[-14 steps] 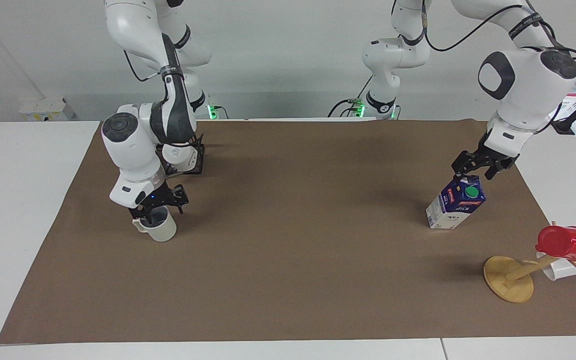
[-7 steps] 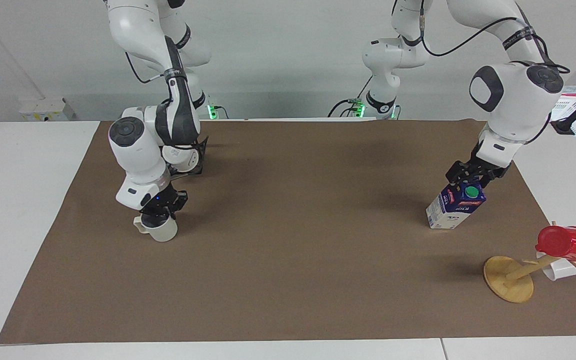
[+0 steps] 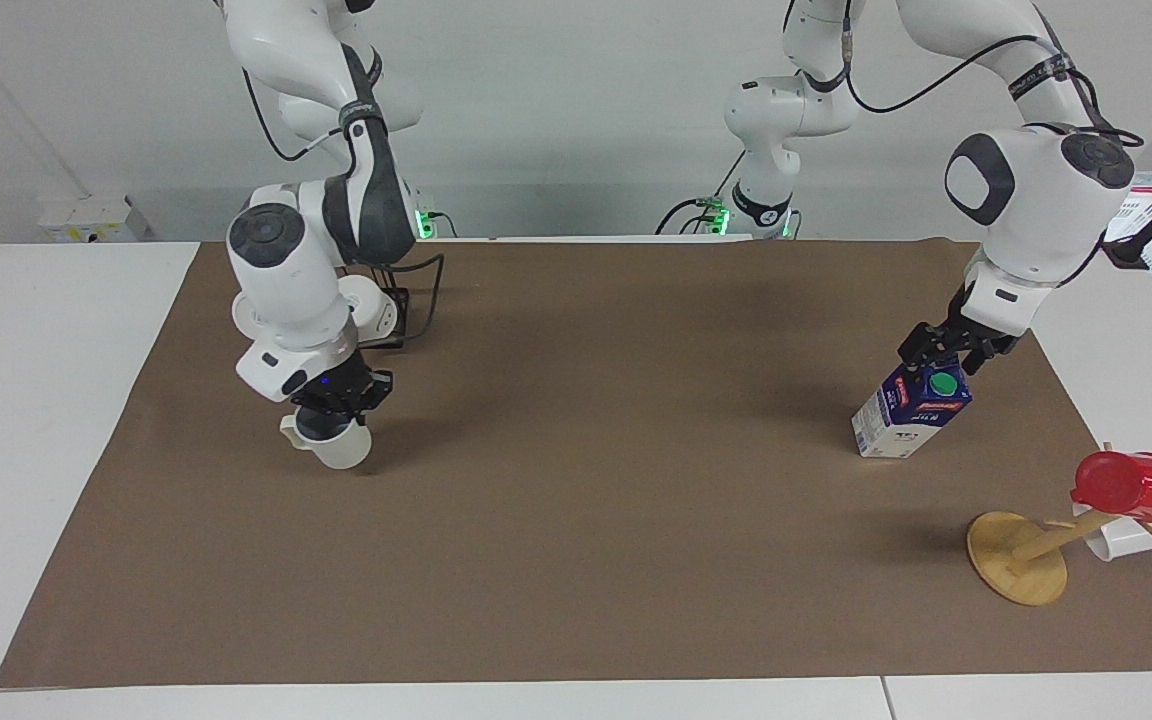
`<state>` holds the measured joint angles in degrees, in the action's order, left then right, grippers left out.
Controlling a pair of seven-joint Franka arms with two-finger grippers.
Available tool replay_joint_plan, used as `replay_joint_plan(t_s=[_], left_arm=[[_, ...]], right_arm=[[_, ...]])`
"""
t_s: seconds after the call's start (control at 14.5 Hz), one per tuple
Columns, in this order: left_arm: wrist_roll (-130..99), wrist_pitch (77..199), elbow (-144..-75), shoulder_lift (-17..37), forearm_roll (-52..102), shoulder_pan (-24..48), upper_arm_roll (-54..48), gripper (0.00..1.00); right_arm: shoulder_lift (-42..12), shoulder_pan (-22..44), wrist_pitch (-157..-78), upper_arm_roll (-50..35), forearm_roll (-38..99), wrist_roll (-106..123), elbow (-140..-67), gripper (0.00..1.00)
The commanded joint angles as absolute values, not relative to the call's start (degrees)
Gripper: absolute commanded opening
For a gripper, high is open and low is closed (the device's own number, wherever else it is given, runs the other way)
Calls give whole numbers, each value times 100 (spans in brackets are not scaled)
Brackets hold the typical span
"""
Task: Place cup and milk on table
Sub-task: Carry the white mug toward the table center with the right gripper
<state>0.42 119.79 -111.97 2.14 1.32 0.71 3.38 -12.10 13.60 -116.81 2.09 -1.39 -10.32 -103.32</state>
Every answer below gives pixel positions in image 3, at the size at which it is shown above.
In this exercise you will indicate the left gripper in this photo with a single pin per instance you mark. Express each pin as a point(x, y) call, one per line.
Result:
point(976, 325)

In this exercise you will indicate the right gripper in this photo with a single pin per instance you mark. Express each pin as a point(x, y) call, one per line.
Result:
point(341, 385)

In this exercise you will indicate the blue and white milk carton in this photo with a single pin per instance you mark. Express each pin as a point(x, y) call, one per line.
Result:
point(911, 415)

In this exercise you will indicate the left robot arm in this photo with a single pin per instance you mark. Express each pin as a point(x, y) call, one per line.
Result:
point(1036, 200)

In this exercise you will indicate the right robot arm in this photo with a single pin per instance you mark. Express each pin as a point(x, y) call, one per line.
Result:
point(291, 290)

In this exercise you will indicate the wooden cup stand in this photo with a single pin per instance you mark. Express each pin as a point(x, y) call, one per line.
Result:
point(1016, 560)

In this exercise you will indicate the red plastic cup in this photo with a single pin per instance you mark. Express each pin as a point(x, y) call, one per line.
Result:
point(1136, 485)

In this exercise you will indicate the white cup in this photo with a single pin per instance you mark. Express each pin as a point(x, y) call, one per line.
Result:
point(1126, 540)

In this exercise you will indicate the white cardboard box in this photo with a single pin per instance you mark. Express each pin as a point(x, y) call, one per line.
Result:
point(91, 220)

